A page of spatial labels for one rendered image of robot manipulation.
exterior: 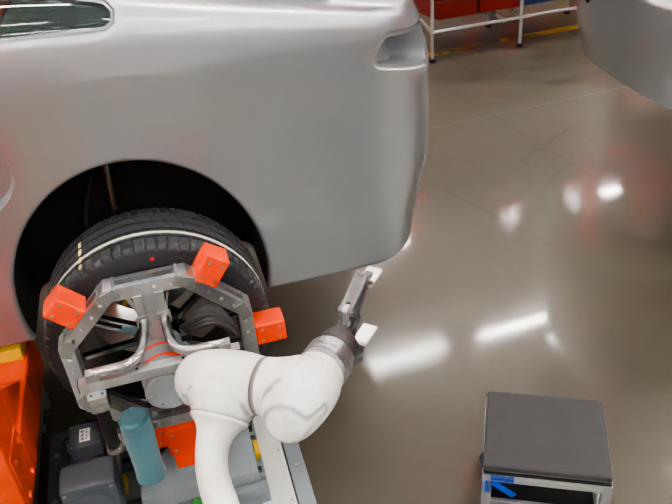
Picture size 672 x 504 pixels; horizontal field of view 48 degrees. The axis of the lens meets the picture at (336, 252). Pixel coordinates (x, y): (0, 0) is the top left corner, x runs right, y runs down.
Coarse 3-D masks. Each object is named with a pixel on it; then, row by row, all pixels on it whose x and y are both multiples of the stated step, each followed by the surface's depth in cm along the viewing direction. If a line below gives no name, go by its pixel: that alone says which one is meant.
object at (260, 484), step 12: (252, 420) 288; (252, 432) 284; (252, 444) 281; (120, 456) 279; (132, 468) 275; (264, 468) 269; (132, 480) 272; (264, 480) 267; (132, 492) 267; (240, 492) 264; (252, 492) 262; (264, 492) 263
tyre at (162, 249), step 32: (96, 224) 223; (128, 224) 218; (160, 224) 218; (192, 224) 224; (64, 256) 223; (96, 256) 209; (128, 256) 207; (160, 256) 210; (192, 256) 213; (256, 288) 225; (64, 384) 224
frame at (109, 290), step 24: (96, 288) 206; (120, 288) 202; (144, 288) 204; (168, 288) 206; (192, 288) 208; (216, 288) 211; (96, 312) 204; (240, 312) 217; (72, 336) 206; (72, 360) 210; (72, 384) 215; (120, 408) 226; (168, 408) 234
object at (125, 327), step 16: (192, 304) 224; (112, 320) 220; (128, 320) 223; (176, 320) 230; (96, 336) 244; (192, 336) 232; (208, 336) 256; (224, 336) 248; (240, 336) 233; (80, 352) 221; (96, 352) 224; (112, 352) 226; (128, 352) 252; (128, 384) 238; (128, 400) 234; (144, 400) 236
